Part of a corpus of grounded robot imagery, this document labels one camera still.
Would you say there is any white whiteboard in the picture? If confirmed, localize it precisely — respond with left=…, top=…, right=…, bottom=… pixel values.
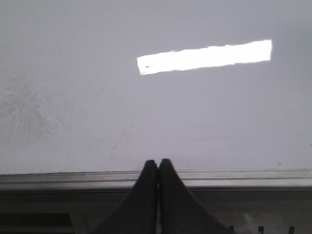
left=0, top=0, right=312, bottom=174

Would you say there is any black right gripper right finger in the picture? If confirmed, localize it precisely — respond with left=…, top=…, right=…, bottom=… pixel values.
left=158, top=159, right=231, bottom=234

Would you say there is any grey aluminium whiteboard frame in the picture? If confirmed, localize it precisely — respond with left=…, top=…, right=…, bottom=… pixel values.
left=0, top=168, right=312, bottom=194

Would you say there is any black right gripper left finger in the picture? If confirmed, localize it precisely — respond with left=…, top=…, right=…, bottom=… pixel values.
left=91, top=160, right=158, bottom=234

